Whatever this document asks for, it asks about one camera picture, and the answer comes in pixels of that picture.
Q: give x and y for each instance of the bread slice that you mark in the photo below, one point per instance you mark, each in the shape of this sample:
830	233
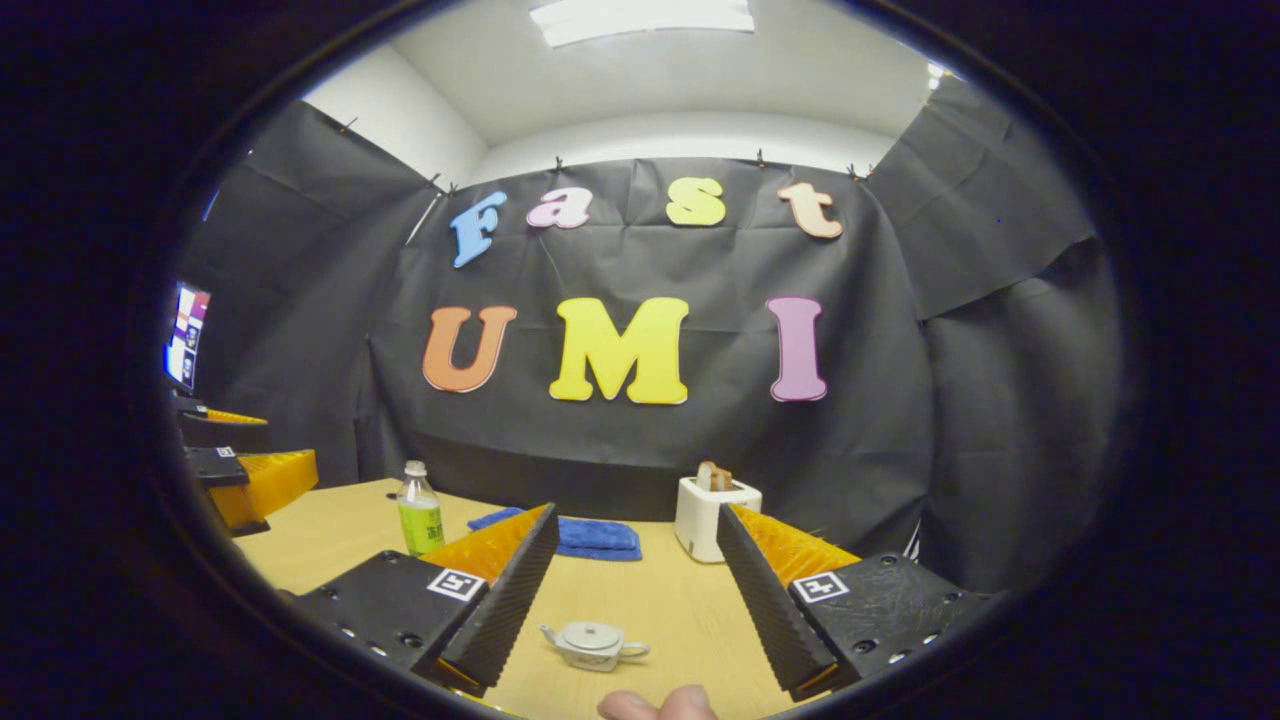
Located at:
714	477

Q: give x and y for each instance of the blue towel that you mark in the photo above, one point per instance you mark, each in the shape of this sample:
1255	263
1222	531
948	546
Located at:
600	538

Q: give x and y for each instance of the white teacup lid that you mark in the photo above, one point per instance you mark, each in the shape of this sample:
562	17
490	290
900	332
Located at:
590	635

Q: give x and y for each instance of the green label water bottle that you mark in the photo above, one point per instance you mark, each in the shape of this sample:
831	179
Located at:
420	520

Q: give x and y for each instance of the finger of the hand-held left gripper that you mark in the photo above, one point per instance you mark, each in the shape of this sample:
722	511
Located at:
225	432
265	485

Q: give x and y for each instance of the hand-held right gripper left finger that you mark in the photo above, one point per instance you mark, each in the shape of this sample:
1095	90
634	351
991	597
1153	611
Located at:
510	600

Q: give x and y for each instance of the black backdrop cloth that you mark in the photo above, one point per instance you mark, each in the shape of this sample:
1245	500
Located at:
700	450

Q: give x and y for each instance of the white toaster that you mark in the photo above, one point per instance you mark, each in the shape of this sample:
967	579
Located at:
700	520

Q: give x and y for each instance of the computer monitor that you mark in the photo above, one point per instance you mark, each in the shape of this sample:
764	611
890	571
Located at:
187	335

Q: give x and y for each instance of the white teacup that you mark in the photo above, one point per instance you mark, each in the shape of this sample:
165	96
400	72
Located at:
595	660

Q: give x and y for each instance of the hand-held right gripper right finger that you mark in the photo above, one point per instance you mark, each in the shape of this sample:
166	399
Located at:
765	610

